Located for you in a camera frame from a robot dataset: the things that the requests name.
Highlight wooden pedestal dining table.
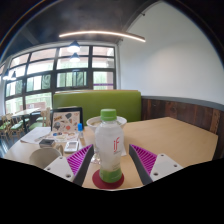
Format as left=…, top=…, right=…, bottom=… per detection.
left=13, top=107, right=42, bottom=124

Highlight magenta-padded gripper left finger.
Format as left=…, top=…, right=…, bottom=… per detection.
left=44, top=143, right=96, bottom=187

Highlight flat round red coaster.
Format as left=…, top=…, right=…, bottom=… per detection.
left=91, top=169, right=125, bottom=190

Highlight wooden chairs with green seats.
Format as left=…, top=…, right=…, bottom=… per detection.
left=0, top=107, right=53, bottom=138

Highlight white bowl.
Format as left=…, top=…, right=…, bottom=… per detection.
left=85, top=115, right=128, bottom=164

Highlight small blue-capped bottle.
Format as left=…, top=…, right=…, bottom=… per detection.
left=77, top=122, right=85, bottom=140

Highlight green upholstered bench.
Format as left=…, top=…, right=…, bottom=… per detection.
left=52, top=89, right=143, bottom=126

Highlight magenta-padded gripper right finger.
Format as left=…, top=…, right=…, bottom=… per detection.
left=128, top=143, right=184, bottom=187

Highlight hanging pendant lamps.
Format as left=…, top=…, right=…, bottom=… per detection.
left=1, top=40, right=82, bottom=82

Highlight white paper sheets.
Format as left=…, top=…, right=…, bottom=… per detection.
left=20, top=126, right=80, bottom=145

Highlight small dark box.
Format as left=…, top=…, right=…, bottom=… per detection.
left=38, top=138, right=56, bottom=149

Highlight long curved linear light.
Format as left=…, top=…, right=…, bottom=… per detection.
left=58, top=30, right=147, bottom=43

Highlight large black-framed window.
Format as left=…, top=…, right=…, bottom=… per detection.
left=0, top=44, right=118, bottom=116

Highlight sticker-covered black laptop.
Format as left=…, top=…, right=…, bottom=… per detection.
left=50, top=106, right=84, bottom=135

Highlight small white flat device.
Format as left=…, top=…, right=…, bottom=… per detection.
left=63, top=140, right=81, bottom=154

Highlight green-capped clear drink bottle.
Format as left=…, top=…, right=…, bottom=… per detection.
left=94, top=108, right=125, bottom=184

